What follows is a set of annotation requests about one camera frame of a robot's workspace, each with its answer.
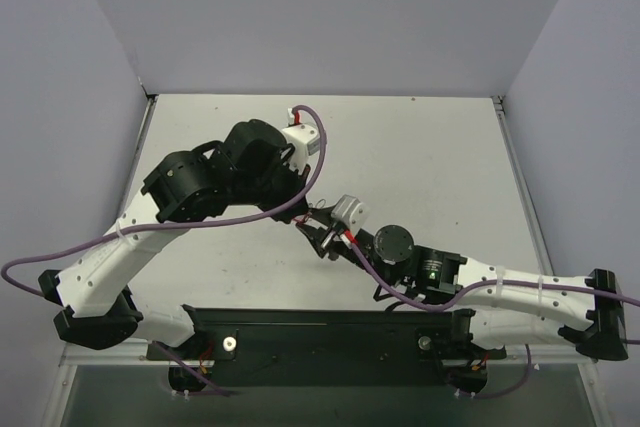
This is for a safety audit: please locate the red handled keyring holder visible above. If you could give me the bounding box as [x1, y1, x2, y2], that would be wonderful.
[294, 198, 329, 226]

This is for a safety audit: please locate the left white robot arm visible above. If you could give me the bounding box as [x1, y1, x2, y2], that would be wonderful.
[38, 119, 320, 359]

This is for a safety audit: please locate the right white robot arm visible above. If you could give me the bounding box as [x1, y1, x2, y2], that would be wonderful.
[295, 208, 628, 361]

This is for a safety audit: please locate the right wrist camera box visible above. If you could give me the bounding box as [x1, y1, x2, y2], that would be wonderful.
[330, 194, 370, 235]

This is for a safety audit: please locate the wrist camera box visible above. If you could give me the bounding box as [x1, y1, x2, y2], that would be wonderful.
[281, 124, 320, 172]
[330, 194, 370, 235]

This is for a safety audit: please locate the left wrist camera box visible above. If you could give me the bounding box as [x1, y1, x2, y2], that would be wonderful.
[281, 124, 320, 172]

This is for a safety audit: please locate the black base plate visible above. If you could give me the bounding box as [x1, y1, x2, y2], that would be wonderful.
[167, 308, 506, 393]

